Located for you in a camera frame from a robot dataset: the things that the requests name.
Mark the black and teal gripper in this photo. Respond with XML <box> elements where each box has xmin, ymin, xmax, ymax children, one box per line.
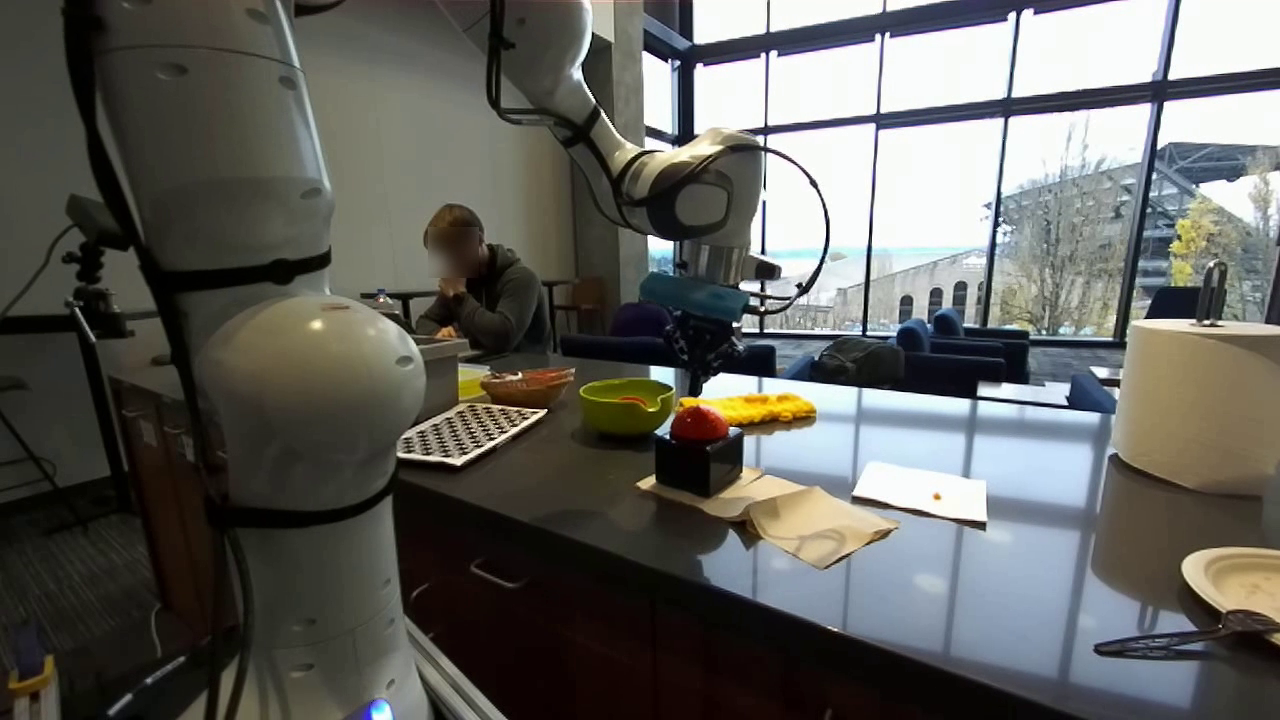
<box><xmin>641</xmin><ymin>273</ymin><xmax>750</xmax><ymax>394</ymax></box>

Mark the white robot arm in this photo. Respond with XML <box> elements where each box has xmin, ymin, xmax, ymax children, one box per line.
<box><xmin>66</xmin><ymin>0</ymin><xmax>760</xmax><ymax>720</ymax></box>

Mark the green plastic bowl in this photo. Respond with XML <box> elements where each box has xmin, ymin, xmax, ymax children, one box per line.
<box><xmin>580</xmin><ymin>375</ymin><xmax>672</xmax><ymax>434</ymax></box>

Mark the seated person in grey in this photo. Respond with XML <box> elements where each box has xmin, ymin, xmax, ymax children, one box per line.
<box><xmin>418</xmin><ymin>202</ymin><xmax>548</xmax><ymax>360</ymax></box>

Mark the beige cloth napkin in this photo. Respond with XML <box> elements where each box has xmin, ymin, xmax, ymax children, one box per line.
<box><xmin>635</xmin><ymin>466</ymin><xmax>895</xmax><ymax>568</ymax></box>

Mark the dark blue sofa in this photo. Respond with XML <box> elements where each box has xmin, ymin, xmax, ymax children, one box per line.
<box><xmin>797</xmin><ymin>307</ymin><xmax>1032</xmax><ymax>394</ymax></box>

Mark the white paper sheet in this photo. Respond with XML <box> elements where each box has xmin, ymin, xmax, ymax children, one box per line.
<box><xmin>851</xmin><ymin>458</ymin><xmax>988</xmax><ymax>522</ymax></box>

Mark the white paper towel roll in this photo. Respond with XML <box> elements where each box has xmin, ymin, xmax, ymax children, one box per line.
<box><xmin>1113</xmin><ymin>319</ymin><xmax>1280</xmax><ymax>495</ymax></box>

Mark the black pen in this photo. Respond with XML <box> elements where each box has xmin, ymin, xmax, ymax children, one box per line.
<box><xmin>1091</xmin><ymin>631</ymin><xmax>1213</xmax><ymax>658</ymax></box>

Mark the white ceramic plate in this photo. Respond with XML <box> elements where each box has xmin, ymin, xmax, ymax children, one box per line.
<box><xmin>1182</xmin><ymin>549</ymin><xmax>1280</xmax><ymax>645</ymax></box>

